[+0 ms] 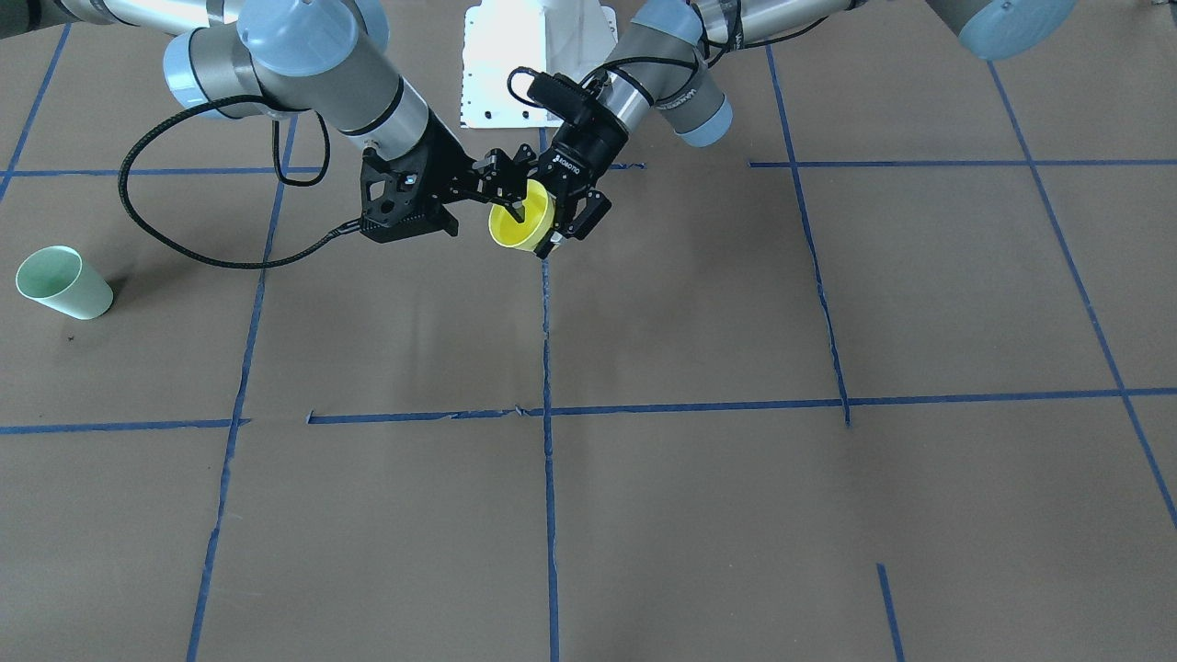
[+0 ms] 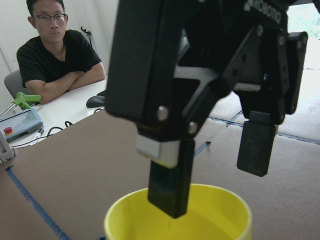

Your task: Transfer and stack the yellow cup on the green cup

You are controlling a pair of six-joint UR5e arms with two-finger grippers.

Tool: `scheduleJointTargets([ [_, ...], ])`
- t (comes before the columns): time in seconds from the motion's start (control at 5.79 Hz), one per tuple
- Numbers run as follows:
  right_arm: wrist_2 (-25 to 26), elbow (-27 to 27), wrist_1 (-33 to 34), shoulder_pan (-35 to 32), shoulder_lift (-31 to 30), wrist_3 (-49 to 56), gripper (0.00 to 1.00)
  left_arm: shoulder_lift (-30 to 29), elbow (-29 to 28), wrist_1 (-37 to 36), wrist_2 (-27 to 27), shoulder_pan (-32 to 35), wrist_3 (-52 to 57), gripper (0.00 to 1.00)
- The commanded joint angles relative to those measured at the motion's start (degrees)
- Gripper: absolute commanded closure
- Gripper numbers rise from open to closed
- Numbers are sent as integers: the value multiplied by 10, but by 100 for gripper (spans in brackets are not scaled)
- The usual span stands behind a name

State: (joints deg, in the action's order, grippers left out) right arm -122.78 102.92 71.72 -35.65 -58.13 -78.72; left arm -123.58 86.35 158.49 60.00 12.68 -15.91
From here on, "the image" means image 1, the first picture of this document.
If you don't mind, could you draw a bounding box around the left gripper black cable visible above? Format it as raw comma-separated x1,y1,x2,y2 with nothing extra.
508,0,827,115

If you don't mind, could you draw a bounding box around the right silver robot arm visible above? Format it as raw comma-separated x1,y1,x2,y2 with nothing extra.
42,1,527,239

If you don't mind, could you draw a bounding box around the yellow plastic cup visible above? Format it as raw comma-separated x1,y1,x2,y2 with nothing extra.
488,179,556,252

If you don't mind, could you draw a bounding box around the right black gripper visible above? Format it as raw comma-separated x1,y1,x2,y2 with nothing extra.
417,119,527,223

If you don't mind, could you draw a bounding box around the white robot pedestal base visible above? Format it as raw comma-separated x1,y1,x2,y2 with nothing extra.
460,1,618,130

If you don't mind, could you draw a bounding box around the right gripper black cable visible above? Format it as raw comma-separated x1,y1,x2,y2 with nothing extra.
118,97,370,270

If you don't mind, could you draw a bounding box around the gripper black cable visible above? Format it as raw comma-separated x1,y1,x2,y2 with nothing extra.
508,0,827,115
118,97,370,270

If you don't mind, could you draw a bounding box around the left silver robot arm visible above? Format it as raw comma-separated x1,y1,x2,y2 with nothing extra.
488,1,858,258

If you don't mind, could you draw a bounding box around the green plastic cup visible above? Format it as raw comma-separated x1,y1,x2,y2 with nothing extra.
14,245,114,320

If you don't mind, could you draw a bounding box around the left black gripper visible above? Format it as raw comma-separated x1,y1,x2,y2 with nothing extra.
487,110,629,252

